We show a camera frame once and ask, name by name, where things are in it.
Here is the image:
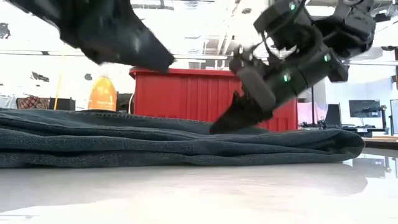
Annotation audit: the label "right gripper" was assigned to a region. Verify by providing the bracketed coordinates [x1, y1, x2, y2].
[209, 23, 349, 135]

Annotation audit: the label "dark blue jeans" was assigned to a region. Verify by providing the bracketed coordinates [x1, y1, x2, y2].
[0, 107, 366, 169]

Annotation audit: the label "red plastic bin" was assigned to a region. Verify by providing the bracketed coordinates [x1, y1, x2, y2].
[129, 67, 300, 132]

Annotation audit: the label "orange spray bottle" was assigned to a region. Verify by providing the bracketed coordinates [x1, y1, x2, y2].
[87, 73, 118, 112]

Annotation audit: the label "black metal stand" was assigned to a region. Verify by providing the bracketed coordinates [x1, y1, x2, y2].
[306, 85, 315, 126]

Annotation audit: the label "black chair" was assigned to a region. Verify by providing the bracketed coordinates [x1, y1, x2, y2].
[325, 103, 342, 128]

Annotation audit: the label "black box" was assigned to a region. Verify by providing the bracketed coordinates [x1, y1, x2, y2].
[49, 97, 76, 111]

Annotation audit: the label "patterned cloth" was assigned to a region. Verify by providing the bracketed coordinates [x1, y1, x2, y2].
[16, 96, 50, 110]

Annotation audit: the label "yellow cable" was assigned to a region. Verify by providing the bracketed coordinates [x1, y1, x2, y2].
[53, 51, 65, 111]

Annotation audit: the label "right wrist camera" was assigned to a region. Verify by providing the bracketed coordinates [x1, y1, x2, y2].
[253, 0, 313, 52]

